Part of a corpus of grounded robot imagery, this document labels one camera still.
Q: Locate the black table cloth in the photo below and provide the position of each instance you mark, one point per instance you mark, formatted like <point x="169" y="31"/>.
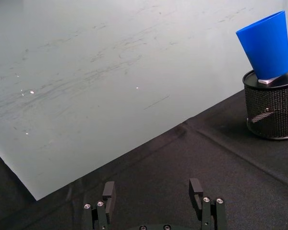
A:
<point x="172" y="167"/>

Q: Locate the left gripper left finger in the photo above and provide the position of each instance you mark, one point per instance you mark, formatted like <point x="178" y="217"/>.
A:
<point x="109" y="191"/>

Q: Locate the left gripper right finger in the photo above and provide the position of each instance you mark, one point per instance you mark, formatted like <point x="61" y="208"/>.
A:
<point x="195" y="191"/>

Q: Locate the blue plastic cup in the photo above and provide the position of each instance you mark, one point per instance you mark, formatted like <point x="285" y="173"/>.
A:
<point x="266" y="45"/>

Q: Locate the black mesh pen holder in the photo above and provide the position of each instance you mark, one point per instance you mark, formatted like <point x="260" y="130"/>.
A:
<point x="273" y="112"/>

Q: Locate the small white plastic piece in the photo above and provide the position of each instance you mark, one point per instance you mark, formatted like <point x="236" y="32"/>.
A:
<point x="266" y="81"/>

